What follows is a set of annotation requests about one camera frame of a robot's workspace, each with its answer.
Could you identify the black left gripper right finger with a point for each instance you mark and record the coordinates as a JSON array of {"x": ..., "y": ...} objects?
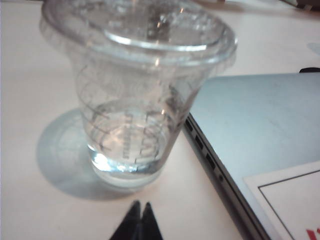
[{"x": 150, "y": 225}]

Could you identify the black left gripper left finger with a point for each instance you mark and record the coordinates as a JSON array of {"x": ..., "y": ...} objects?
[{"x": 130, "y": 225}]

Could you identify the clear cup with short label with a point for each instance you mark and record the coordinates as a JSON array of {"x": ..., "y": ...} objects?
[{"x": 130, "y": 100}]

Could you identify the silver Dell laptop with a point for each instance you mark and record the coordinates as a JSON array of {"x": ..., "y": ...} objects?
[{"x": 250, "y": 120}]

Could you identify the white red Nice Try sticker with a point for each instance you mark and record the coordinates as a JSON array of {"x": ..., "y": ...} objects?
[{"x": 295, "y": 200}]

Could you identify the black mouse pad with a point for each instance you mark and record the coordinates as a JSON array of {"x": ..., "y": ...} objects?
[{"x": 311, "y": 70}]

